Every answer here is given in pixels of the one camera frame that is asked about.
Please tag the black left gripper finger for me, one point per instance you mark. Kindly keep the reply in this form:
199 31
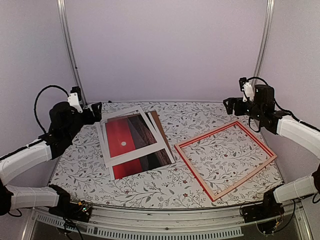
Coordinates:
96 107
97 117

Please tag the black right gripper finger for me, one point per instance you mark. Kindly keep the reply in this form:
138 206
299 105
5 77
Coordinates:
229 108
229 101

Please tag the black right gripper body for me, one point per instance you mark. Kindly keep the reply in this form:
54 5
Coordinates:
240 111

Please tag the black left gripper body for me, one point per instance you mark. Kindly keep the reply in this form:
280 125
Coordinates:
88 120

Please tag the red wooden picture frame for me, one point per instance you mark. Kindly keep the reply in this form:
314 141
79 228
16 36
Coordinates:
224 158

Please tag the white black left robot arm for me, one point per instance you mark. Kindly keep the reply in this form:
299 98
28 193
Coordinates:
66 123

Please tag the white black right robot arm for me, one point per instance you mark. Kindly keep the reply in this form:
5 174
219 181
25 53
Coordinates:
259 103

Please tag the red grey photo print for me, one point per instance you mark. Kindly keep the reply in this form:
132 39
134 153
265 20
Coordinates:
150 162

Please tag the brown backing board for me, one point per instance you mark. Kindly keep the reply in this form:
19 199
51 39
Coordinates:
157 121

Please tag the floral patterned table mat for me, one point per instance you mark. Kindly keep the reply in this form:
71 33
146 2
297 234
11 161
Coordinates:
82 172

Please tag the white mat board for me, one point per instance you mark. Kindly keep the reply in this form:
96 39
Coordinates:
126 135

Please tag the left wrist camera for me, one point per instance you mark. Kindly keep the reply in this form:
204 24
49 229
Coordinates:
74 98

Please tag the right aluminium corner post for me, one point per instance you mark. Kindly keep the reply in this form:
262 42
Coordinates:
268 19

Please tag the aluminium corner post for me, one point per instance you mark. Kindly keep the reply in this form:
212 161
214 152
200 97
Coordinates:
268 19
62 13

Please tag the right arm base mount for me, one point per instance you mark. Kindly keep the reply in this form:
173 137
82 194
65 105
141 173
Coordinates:
267 209

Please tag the left aluminium corner post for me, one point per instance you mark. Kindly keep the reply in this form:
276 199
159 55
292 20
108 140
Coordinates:
62 13

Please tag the aluminium front rail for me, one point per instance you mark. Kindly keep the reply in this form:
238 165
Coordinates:
217 223

